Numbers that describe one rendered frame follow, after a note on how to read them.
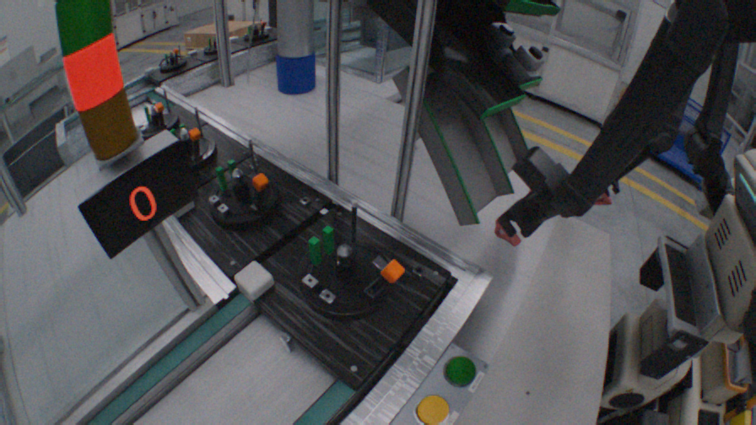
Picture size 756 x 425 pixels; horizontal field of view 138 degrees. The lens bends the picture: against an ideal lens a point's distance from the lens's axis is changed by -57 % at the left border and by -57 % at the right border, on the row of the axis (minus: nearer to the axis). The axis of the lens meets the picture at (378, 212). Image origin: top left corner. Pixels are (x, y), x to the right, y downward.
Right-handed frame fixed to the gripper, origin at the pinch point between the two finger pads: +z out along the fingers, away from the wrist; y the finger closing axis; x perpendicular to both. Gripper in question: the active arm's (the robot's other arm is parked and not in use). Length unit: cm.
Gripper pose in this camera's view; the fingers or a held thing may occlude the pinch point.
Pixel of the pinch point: (511, 220)
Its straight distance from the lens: 74.9
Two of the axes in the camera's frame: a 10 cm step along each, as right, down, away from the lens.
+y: -7.9, 5.5, -2.6
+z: -1.4, 2.6, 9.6
